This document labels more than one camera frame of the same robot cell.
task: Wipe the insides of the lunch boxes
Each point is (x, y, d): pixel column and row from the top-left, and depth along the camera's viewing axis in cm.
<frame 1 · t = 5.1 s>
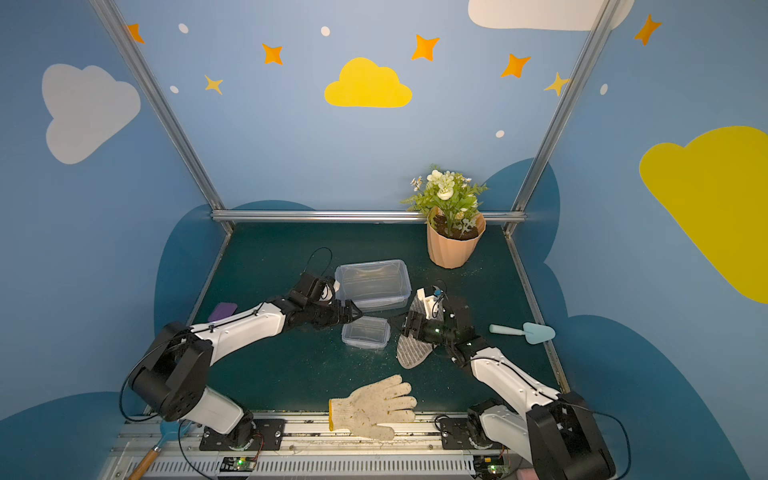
left hand: (356, 316, 87), fingers open
right hand: (399, 320, 82), fingers open
large clear lunch box: (374, 286, 104), point 2 cm above the table
small clear lunch box: (366, 332, 93), on the table
white knit work glove: (366, 409, 80), on the table
potted artificial flower plant: (454, 223, 106), point 15 cm above the table
teal silicone spatula: (533, 332, 95), on the table

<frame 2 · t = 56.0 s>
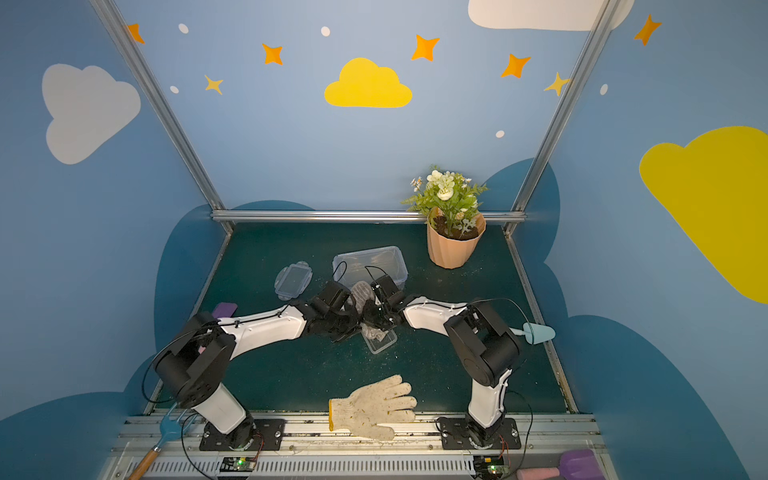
left hand: (373, 328, 87), fingers closed
right hand: (361, 315, 92), fingers closed
large clear lunch box: (367, 265, 82), point 24 cm above the table
small clear lunch box: (378, 346, 92), on the table
small lunch box lid: (292, 280, 107), on the table
the other named things where they were.

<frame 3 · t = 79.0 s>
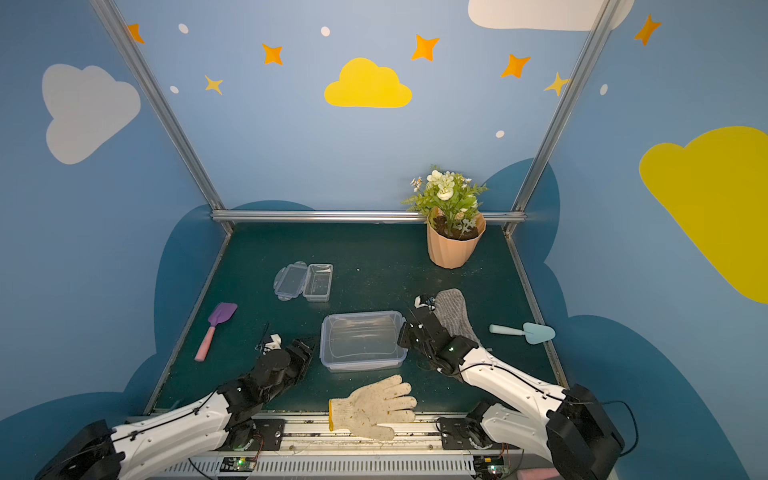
left hand: (325, 346, 84), fingers open
right hand: (405, 325, 85), fingers closed
large clear lunch box: (362, 341, 92), on the table
small clear lunch box: (317, 283, 106), on the table
the other named things where they were.

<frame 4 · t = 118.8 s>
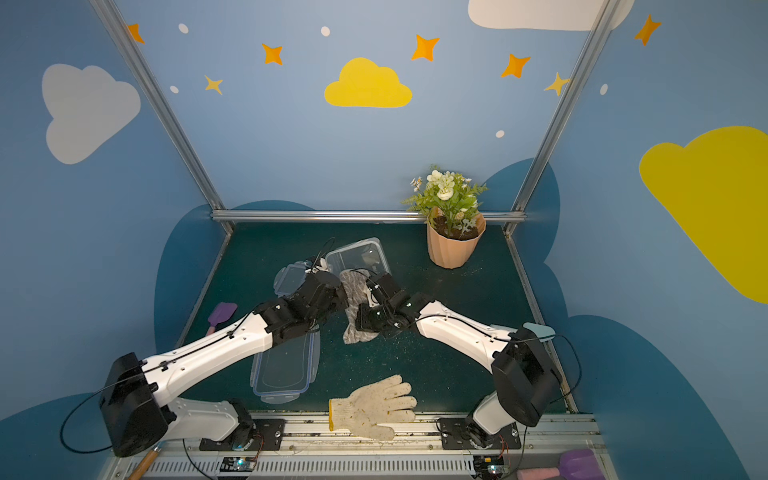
left hand: (353, 289, 79), fingers closed
right hand: (356, 321, 81), fingers closed
large clear lunch box: (370, 248, 77), point 31 cm above the table
large lunch box lid: (281, 373, 85), on the table
